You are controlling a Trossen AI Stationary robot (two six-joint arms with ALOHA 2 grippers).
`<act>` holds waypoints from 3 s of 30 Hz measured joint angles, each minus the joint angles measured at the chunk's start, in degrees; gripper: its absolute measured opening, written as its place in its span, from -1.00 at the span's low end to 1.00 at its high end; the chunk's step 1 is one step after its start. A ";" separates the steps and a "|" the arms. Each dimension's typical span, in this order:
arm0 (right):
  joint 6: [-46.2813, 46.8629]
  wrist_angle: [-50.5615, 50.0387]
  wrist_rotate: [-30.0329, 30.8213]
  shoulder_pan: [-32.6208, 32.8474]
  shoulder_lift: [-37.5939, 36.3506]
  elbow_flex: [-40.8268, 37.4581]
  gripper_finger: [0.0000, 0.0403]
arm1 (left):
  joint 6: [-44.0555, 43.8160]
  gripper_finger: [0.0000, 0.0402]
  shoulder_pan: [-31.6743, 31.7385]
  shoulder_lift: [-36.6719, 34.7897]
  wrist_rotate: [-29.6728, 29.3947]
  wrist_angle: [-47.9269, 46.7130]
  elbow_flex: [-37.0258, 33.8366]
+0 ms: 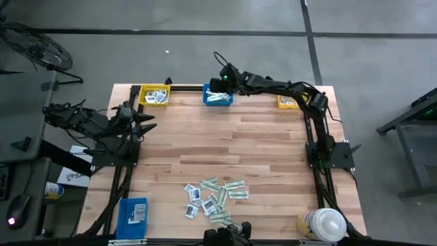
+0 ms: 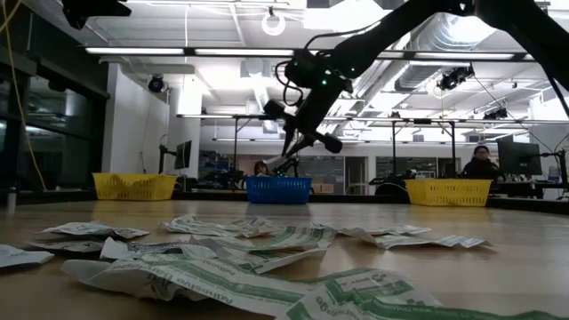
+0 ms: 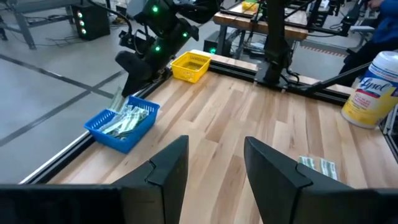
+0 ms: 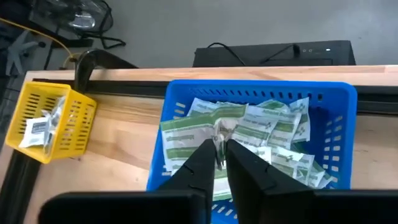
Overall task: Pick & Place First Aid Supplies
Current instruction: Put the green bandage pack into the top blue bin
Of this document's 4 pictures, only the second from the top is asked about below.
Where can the silver ceiling duct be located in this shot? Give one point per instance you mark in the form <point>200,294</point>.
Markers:
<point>422,75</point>

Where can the black office chair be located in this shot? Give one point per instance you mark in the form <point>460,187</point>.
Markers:
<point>390,190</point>

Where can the black ceiling spotlights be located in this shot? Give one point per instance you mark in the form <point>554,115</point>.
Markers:
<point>453,79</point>
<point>495,114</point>

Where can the yellow plastic basket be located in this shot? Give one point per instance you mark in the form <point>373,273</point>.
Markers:
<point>448,192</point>
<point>135,186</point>

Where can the white dark-print wipe packet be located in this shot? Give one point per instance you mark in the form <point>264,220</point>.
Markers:
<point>66,245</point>
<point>133,250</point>
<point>89,229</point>
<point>22,257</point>
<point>400,230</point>

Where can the black metal rig frame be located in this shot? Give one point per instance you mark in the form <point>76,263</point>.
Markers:
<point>393,151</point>

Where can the black wall monitor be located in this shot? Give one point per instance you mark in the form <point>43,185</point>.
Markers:
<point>183,154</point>

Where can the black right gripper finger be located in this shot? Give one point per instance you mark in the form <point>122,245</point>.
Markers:
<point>302,144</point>
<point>288,140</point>

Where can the black hanging dome camera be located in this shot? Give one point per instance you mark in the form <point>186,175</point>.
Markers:
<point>155,83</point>

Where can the long ceiling light rail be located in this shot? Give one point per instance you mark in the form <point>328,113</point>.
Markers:
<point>133,50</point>

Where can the person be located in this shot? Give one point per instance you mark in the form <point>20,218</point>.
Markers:
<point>481,165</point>
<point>261,169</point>

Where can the small grey cylinder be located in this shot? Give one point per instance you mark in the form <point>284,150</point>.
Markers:
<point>11,199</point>

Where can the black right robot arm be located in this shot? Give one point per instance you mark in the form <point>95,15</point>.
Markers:
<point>400,26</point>

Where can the black computer monitor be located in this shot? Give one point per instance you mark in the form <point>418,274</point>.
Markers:
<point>518,157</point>

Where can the brown cardboard box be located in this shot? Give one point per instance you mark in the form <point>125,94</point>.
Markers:
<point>323,186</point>

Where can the black glass partition frame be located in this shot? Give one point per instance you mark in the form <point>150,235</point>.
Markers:
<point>71,80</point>

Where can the blue plastic basket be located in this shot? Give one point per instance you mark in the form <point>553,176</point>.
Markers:
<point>278,191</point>

